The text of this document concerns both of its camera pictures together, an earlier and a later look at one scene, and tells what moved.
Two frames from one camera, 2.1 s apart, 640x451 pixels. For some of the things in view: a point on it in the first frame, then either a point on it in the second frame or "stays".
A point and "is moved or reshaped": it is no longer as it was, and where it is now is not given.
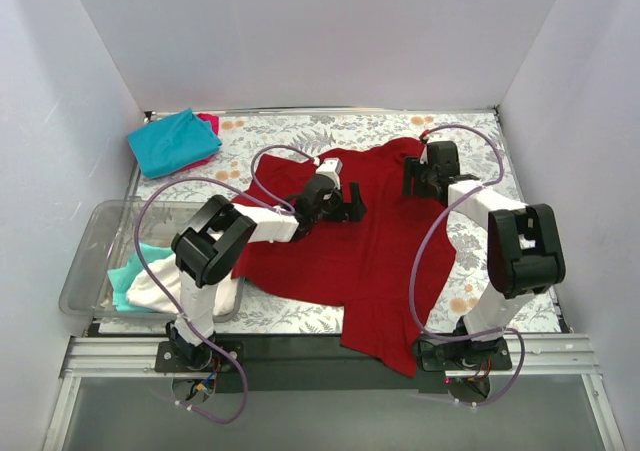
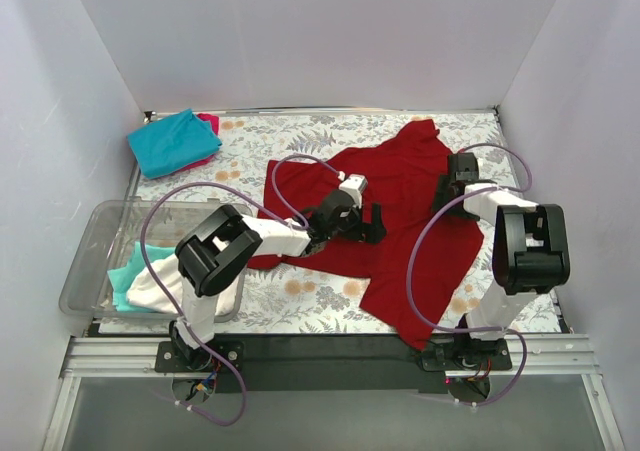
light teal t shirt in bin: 121,277 stays
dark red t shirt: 388,271 is moved or reshaped
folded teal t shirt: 172,142 stays
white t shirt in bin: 160,291 stays
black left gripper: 347,207 → 364,222
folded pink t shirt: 214,122 stays
